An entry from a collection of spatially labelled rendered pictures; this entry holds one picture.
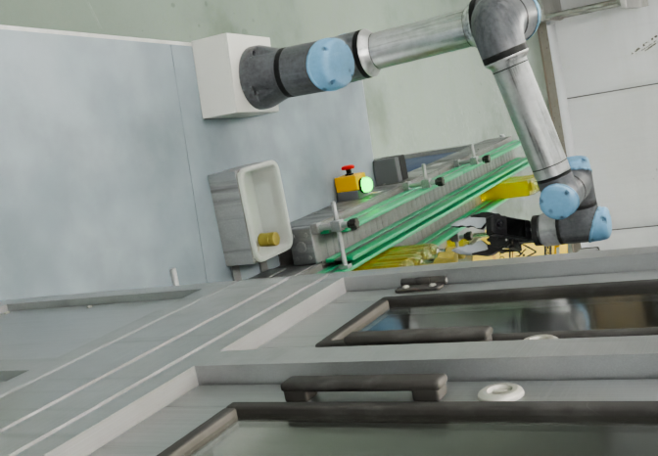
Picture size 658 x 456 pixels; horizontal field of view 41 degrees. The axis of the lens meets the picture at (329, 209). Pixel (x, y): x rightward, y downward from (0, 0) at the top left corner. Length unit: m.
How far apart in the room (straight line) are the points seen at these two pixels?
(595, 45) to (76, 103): 6.55
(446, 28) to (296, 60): 0.34
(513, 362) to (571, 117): 7.37
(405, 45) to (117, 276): 0.82
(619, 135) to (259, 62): 6.17
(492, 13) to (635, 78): 6.12
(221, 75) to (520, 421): 1.52
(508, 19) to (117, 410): 1.28
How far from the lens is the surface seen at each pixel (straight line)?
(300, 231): 2.21
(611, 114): 8.02
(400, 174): 2.84
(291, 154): 2.42
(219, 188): 2.08
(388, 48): 2.08
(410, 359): 0.78
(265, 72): 2.06
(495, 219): 2.02
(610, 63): 7.99
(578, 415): 0.68
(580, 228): 2.03
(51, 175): 1.73
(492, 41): 1.86
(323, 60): 1.99
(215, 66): 2.09
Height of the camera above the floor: 1.99
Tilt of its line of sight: 29 degrees down
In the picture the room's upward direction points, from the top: 83 degrees clockwise
